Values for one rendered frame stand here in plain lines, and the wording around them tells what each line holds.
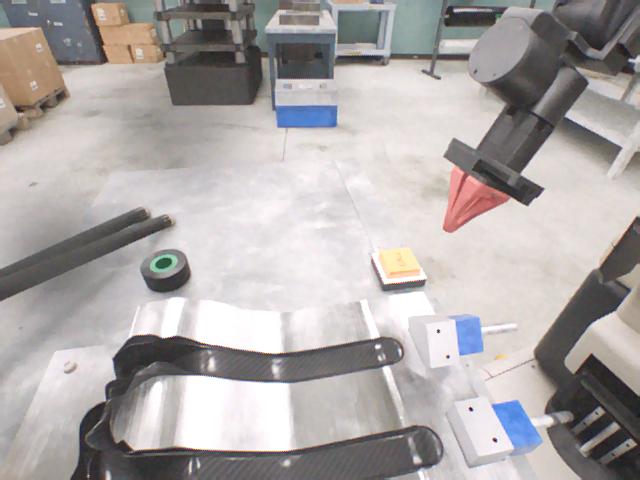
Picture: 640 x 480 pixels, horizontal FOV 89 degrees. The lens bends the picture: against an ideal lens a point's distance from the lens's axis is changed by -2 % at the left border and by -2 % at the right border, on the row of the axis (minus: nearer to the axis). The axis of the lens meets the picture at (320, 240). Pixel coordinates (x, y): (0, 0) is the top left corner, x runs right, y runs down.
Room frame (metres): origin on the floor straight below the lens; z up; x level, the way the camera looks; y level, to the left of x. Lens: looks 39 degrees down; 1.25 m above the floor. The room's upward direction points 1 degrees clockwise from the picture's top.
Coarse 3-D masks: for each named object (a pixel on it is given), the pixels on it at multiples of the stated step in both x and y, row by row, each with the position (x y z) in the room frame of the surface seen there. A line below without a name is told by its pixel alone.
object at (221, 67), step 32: (160, 0) 3.99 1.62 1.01; (192, 0) 5.05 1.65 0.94; (224, 0) 5.44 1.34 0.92; (192, 32) 4.88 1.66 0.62; (224, 32) 4.89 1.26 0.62; (256, 32) 5.09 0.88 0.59; (192, 64) 4.11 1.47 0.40; (224, 64) 4.12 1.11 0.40; (256, 64) 4.61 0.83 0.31; (192, 96) 3.94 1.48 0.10; (224, 96) 3.95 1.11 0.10
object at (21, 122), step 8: (0, 88) 3.11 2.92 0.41; (0, 96) 3.05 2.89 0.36; (0, 104) 3.00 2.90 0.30; (8, 104) 3.09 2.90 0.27; (0, 112) 2.96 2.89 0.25; (8, 112) 3.05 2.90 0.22; (16, 112) 3.15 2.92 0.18; (0, 120) 2.91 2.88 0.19; (8, 120) 3.00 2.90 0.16; (16, 120) 3.09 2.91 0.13; (24, 120) 3.20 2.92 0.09; (0, 128) 2.86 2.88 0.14; (8, 128) 2.94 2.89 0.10; (16, 128) 3.16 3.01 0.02; (24, 128) 3.16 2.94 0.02; (0, 136) 2.82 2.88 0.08; (8, 136) 2.90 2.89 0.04; (0, 144) 2.79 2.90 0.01
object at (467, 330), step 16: (416, 320) 0.25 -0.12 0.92; (432, 320) 0.25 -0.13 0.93; (448, 320) 0.24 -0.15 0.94; (464, 320) 0.25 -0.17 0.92; (416, 336) 0.24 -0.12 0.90; (432, 336) 0.23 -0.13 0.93; (448, 336) 0.23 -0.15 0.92; (464, 336) 0.24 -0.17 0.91; (480, 336) 0.24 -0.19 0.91; (432, 352) 0.21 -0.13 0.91; (448, 352) 0.21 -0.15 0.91; (464, 352) 0.22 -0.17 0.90; (480, 352) 0.23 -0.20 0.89
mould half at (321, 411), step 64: (192, 320) 0.24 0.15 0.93; (256, 320) 0.27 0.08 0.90; (320, 320) 0.28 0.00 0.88; (384, 320) 0.28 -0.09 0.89; (64, 384) 0.19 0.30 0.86; (192, 384) 0.16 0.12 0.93; (256, 384) 0.18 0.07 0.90; (320, 384) 0.19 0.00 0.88; (384, 384) 0.19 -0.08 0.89; (448, 384) 0.19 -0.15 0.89; (64, 448) 0.12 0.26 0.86; (256, 448) 0.12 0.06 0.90; (448, 448) 0.12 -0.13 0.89
